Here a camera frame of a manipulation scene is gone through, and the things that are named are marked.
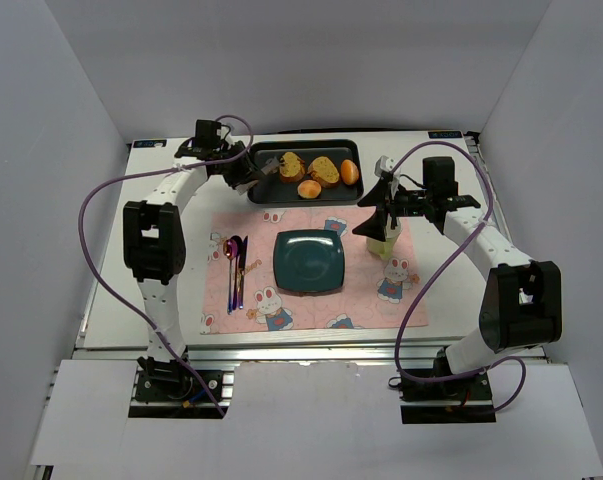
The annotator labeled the bread slice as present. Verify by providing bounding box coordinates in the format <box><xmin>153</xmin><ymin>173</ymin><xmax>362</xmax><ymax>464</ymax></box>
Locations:
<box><xmin>308</xmin><ymin>156</ymin><xmax>340</xmax><ymax>188</ymax></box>
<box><xmin>278</xmin><ymin>152</ymin><xmax>306</xmax><ymax>183</ymax></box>

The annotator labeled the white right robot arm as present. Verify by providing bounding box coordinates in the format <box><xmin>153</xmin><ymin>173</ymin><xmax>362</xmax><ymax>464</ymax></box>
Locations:
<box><xmin>352</xmin><ymin>156</ymin><xmax>562</xmax><ymax>383</ymax></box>

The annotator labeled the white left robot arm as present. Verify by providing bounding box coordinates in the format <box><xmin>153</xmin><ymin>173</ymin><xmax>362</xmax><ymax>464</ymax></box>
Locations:
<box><xmin>123</xmin><ymin>115</ymin><xmax>265</xmax><ymax>363</ymax></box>

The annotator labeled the green paper cup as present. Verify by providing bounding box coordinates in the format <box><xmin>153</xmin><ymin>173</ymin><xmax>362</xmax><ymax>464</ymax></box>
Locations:
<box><xmin>366</xmin><ymin>225</ymin><xmax>402</xmax><ymax>261</ymax></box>

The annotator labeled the orange glossy bun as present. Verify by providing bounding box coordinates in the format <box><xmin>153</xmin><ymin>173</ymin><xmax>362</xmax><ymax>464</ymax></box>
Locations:
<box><xmin>340</xmin><ymin>159</ymin><xmax>360</xmax><ymax>186</ymax></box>

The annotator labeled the iridescent knife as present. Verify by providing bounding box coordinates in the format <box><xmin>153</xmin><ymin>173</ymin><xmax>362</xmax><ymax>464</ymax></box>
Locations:
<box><xmin>237</xmin><ymin>236</ymin><xmax>249</xmax><ymax>309</ymax></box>

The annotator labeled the iridescent purple spoon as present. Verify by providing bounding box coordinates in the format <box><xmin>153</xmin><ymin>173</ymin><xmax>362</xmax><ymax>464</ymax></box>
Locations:
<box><xmin>223</xmin><ymin>235</ymin><xmax>243</xmax><ymax>314</ymax></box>

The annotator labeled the small round bun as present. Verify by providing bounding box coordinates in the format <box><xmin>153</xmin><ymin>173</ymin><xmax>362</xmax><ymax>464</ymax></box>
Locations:
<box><xmin>297</xmin><ymin>180</ymin><xmax>322</xmax><ymax>199</ymax></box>

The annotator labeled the dark teal square plate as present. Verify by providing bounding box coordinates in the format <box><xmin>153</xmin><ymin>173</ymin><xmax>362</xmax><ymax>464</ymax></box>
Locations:
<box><xmin>273</xmin><ymin>229</ymin><xmax>345</xmax><ymax>294</ymax></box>

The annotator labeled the pink bunny placemat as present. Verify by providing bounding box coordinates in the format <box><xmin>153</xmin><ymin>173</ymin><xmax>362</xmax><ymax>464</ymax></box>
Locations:
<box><xmin>200</xmin><ymin>207</ymin><xmax>421</xmax><ymax>334</ymax></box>

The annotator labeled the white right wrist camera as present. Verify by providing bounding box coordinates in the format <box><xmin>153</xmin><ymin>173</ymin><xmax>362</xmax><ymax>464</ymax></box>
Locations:
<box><xmin>375</xmin><ymin>155</ymin><xmax>395</xmax><ymax>178</ymax></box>

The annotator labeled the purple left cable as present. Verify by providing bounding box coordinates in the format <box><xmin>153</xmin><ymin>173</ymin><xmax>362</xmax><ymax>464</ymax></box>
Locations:
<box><xmin>79</xmin><ymin>114</ymin><xmax>255</xmax><ymax>419</ymax></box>

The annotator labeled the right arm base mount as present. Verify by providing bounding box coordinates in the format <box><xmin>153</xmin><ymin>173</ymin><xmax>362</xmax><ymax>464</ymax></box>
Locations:
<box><xmin>388</xmin><ymin>373</ymin><xmax>496</xmax><ymax>425</ymax></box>

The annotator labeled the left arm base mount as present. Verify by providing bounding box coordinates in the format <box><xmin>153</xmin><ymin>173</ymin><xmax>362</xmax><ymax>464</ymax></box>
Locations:
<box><xmin>128</xmin><ymin>357</ymin><xmax>228</xmax><ymax>420</ymax></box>

